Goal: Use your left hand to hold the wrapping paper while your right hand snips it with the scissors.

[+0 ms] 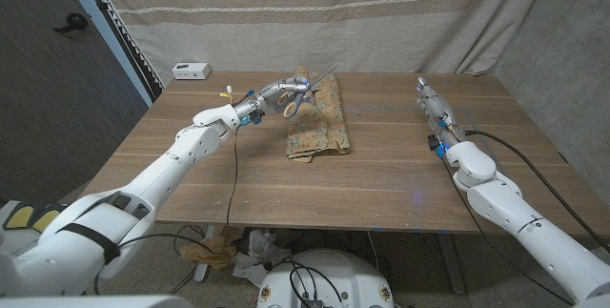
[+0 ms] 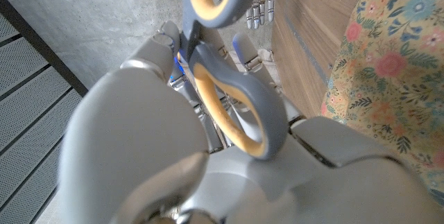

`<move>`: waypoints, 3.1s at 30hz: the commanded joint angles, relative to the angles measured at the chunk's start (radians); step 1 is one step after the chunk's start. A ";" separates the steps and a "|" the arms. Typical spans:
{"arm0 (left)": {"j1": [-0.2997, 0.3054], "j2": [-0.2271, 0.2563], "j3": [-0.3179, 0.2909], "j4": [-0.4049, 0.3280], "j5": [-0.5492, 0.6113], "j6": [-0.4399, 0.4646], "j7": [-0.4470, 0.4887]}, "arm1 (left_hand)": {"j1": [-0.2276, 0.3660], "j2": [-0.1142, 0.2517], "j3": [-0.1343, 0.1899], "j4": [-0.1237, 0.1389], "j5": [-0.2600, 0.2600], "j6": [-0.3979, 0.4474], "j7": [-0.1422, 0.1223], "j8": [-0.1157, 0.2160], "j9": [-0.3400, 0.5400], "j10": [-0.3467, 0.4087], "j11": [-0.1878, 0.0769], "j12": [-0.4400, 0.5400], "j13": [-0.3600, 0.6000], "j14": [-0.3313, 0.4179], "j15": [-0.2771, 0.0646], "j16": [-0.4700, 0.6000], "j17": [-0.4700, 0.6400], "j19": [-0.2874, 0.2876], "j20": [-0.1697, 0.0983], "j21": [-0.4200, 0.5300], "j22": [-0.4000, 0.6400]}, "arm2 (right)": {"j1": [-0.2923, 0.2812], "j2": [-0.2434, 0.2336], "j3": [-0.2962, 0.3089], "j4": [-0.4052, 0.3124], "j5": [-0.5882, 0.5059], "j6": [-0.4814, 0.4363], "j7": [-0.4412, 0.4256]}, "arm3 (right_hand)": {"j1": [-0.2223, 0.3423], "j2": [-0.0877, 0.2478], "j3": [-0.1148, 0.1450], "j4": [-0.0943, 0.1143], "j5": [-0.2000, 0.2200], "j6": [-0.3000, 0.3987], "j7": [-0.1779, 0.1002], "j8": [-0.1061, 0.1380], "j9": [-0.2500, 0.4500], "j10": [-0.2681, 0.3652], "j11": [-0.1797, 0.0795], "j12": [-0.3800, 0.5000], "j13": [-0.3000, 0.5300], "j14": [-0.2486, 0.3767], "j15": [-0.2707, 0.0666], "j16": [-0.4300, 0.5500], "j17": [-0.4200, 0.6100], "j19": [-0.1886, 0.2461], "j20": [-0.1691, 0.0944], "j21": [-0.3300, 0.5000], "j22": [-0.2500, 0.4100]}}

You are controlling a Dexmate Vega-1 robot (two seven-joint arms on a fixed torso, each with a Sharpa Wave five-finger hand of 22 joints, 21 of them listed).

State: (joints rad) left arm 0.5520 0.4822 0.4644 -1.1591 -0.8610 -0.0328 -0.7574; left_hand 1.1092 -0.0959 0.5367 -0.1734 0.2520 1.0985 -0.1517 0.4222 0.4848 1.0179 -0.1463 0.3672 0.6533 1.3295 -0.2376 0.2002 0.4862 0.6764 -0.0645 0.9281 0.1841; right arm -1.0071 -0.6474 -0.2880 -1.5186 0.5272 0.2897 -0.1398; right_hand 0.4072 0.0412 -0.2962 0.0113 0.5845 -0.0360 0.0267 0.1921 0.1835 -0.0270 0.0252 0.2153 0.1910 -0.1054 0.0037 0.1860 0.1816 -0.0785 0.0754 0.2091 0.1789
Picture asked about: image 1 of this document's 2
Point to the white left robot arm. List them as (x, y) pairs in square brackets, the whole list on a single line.
[(152, 179)]

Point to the black zigzag edge trim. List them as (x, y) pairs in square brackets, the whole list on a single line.
[(128, 36)]

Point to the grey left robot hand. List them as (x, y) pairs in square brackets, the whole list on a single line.
[(269, 93)]

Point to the beige striped cloth backdrop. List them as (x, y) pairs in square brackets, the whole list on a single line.
[(286, 26)]

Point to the white table leg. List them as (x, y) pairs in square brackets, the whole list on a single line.
[(205, 272)]

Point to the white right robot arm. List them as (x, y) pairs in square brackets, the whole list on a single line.
[(538, 232)]

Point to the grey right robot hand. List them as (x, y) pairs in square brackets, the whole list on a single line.
[(438, 110)]

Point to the white power strip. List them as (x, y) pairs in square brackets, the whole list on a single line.
[(190, 70)]

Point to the floral tan wrapping paper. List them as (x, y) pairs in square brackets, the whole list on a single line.
[(324, 127)]

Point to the grey table leg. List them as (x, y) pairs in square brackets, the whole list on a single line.
[(453, 265)]

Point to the crumpled white paper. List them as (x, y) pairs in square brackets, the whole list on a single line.
[(259, 251)]

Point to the white robot chest edge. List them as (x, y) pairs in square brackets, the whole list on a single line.
[(95, 302)]

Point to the crumpled brown paper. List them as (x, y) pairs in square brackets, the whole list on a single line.
[(209, 255)]

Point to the white robot torso base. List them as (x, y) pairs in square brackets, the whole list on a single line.
[(352, 274)]

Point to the black yellow slipper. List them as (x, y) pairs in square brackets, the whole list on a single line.
[(47, 217), (19, 216)]

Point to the dark wooden door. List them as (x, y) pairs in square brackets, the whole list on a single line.
[(47, 108)]

